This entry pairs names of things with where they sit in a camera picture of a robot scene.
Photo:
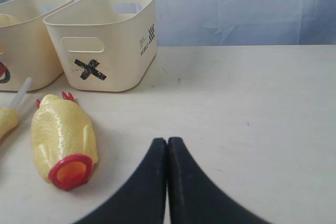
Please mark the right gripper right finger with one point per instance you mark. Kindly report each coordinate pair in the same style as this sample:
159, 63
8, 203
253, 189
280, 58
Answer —
193, 197

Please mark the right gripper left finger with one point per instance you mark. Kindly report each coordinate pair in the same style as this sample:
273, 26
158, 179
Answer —
142, 198

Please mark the whole yellow rubber chicken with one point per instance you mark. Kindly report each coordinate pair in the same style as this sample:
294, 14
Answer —
7, 20
5, 73

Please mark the broken chicken head with tube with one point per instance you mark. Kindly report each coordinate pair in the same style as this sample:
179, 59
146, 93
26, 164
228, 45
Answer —
19, 105

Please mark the headless yellow chicken body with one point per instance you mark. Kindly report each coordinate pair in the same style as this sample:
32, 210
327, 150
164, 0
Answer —
63, 142

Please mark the cream bin marked X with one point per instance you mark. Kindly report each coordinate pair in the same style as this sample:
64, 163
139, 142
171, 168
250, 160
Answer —
104, 45

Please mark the cream bin marked O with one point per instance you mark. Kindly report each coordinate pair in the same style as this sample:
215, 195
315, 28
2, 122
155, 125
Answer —
28, 49

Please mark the whole yellow rubber chicken top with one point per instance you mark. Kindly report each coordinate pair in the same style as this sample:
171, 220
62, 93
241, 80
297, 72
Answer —
7, 20

